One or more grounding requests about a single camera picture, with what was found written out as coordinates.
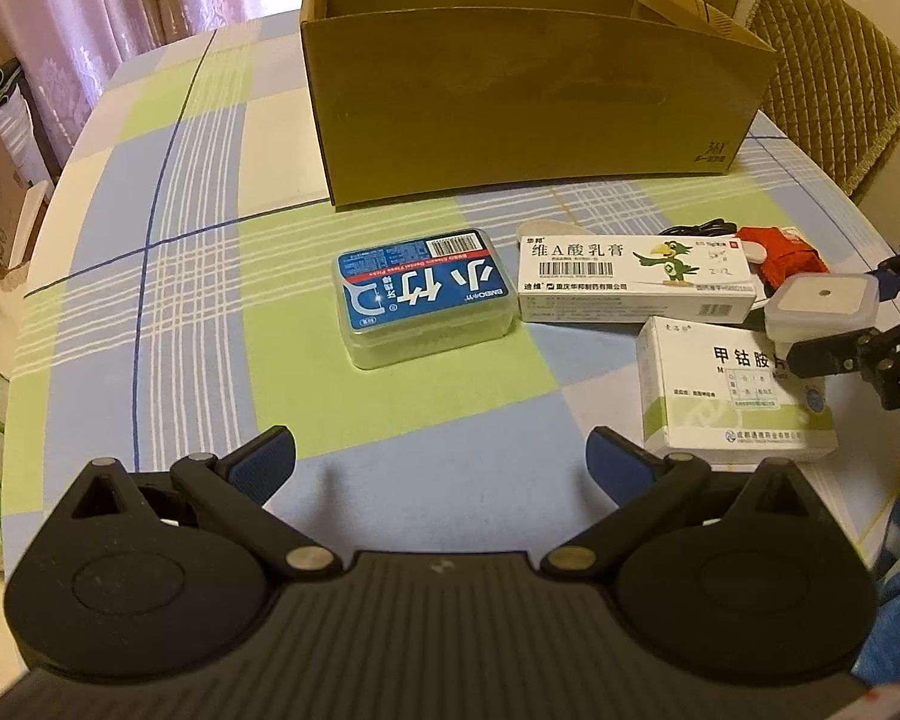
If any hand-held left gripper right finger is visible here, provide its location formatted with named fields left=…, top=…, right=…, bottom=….
left=544, top=426, right=835, bottom=578

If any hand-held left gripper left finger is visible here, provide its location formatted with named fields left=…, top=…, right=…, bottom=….
left=49, top=426, right=342, bottom=575

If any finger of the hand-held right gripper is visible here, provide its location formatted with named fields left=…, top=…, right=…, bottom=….
left=786, top=330, right=895, bottom=383
left=862, top=236, right=900, bottom=306

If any small square white container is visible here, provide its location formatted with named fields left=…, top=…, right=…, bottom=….
left=763, top=274, right=881, bottom=346

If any white green tablet box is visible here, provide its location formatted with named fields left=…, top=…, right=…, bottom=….
left=636, top=315, right=839, bottom=463

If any red candy packet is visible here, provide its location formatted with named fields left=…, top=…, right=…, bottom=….
left=735, top=225, right=830, bottom=295

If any long white ointment box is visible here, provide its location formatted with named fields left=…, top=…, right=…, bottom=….
left=516, top=234, right=758, bottom=325

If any clear floss box blue label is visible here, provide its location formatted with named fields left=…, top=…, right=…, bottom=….
left=335, top=229, right=515, bottom=371

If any cardboard box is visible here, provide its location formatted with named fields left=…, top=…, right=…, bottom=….
left=300, top=0, right=778, bottom=209

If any plaid cloth covered desktop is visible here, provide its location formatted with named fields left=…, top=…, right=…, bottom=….
left=0, top=11, right=900, bottom=601

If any pink patterned curtain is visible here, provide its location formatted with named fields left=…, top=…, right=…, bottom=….
left=0, top=0, right=310, bottom=166

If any black cable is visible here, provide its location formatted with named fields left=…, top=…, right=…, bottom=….
left=656, top=218, right=737, bottom=238

